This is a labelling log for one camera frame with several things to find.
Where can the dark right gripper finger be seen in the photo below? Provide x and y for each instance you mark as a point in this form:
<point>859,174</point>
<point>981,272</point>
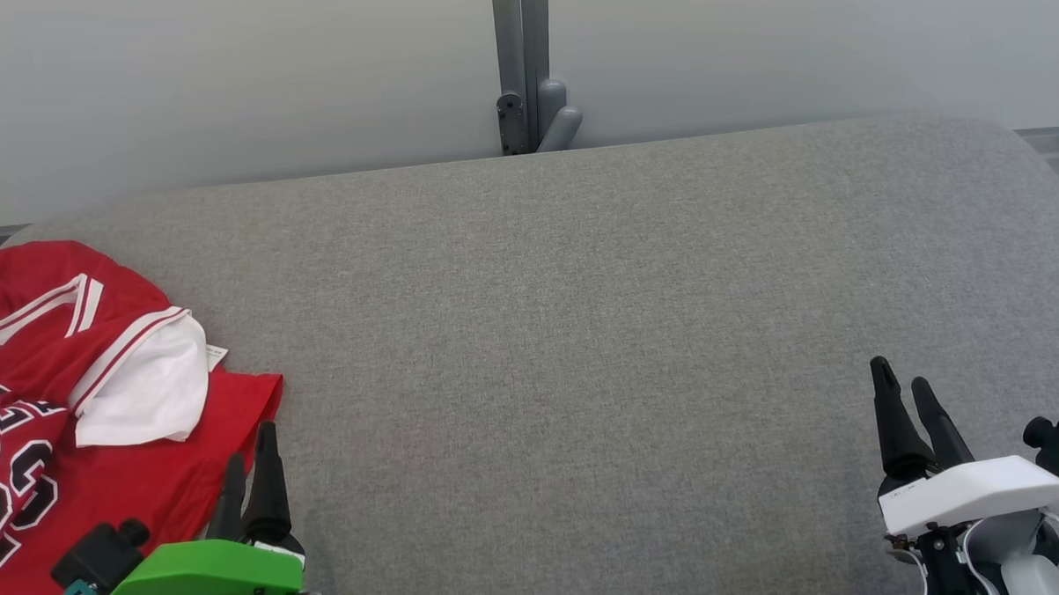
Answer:
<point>895,434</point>
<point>944,437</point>

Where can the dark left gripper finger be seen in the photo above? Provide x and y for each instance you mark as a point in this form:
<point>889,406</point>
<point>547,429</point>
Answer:
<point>229,510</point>
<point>268,500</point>

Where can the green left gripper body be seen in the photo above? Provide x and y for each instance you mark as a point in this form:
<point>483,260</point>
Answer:
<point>204,569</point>

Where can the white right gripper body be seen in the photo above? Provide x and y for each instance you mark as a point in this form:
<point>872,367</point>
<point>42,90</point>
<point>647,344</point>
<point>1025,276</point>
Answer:
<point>986,493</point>

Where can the red basketball jersey white sleeves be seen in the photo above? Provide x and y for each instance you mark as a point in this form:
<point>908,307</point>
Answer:
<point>45,297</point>

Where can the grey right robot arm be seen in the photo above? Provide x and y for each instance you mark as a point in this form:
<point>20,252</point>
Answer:
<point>1023,571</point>

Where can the grey fabric sofa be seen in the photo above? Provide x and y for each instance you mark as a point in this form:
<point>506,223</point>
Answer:
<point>583,331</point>

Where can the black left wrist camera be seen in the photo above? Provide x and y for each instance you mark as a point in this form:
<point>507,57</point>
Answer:
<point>98,555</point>

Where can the grey metal partition post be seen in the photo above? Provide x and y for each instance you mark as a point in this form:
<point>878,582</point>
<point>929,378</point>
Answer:
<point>520,34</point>

